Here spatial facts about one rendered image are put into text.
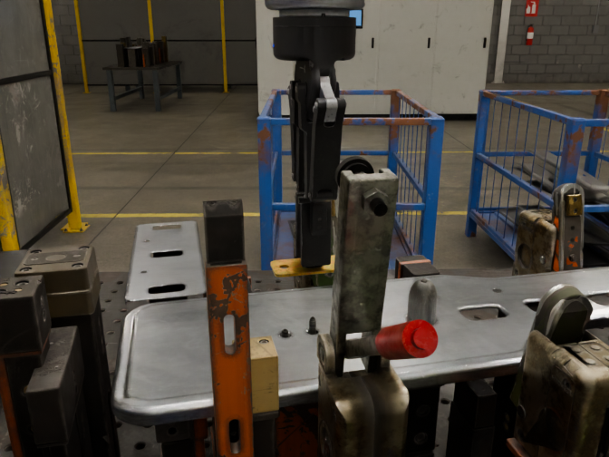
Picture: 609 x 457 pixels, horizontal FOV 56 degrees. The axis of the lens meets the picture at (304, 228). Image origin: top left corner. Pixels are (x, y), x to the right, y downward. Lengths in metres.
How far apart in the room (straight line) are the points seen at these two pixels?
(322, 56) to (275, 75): 7.94
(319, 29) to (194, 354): 0.33
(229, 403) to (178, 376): 0.12
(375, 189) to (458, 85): 8.46
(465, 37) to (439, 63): 0.50
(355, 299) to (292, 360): 0.16
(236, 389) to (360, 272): 0.13
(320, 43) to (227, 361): 0.27
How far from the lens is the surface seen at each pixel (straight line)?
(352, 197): 0.39
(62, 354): 0.63
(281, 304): 0.68
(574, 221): 0.89
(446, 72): 8.77
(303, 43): 0.51
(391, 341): 0.35
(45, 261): 0.71
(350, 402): 0.44
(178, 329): 0.64
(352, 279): 0.42
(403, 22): 8.60
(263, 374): 0.47
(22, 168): 3.50
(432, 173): 2.57
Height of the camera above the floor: 1.31
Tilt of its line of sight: 19 degrees down
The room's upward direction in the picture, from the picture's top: straight up
